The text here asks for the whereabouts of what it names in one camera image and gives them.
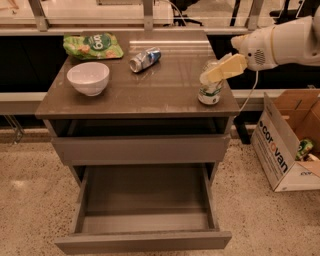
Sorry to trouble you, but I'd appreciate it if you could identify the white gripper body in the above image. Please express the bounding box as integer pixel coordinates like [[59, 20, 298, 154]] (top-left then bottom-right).
[[231, 26, 277, 71]]

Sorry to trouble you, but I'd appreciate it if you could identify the open middle drawer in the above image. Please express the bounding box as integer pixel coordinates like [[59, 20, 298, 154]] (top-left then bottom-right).
[[55, 164, 232, 255]]

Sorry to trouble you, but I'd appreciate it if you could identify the white bowl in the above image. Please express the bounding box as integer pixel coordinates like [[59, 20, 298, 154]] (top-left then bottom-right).
[[67, 62, 110, 96]]

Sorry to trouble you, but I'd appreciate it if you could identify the white cable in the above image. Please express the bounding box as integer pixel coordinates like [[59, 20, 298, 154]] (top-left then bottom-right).
[[238, 70, 260, 113]]

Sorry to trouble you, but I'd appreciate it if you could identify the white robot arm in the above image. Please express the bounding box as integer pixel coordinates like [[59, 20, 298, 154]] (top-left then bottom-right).
[[199, 11, 320, 85]]

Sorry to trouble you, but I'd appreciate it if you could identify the cardboard box with lettering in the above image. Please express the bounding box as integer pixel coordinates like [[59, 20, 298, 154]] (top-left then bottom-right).
[[251, 89, 320, 192]]

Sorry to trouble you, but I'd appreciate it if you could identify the metal railing frame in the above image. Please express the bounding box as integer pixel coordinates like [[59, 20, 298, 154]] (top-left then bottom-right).
[[0, 0, 320, 36]]

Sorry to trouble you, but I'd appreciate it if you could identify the crushed silver blue can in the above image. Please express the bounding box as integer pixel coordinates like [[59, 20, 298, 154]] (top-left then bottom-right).
[[129, 47, 161, 73]]

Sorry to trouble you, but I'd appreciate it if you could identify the green 7up can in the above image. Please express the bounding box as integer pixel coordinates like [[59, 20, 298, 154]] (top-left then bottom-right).
[[198, 60, 223, 105]]

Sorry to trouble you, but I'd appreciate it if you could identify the black office chair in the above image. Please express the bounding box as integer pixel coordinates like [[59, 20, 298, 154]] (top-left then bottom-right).
[[163, 0, 204, 28]]

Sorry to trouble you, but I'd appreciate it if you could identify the green can in box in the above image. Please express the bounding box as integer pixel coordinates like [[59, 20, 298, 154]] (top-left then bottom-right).
[[296, 138, 314, 161]]

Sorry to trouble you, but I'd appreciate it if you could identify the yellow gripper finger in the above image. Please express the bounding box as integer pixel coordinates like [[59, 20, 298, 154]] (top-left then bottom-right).
[[219, 52, 232, 62], [199, 53, 249, 86]]

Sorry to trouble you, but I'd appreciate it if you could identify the grey drawer cabinet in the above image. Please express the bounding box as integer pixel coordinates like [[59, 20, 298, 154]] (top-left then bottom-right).
[[36, 31, 239, 176]]

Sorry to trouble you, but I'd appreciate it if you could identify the top drawer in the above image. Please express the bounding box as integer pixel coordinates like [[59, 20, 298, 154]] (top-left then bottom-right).
[[53, 118, 230, 166]]

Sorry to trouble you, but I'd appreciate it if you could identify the green snack bag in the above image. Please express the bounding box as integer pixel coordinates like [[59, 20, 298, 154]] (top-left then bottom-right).
[[63, 32, 124, 60]]

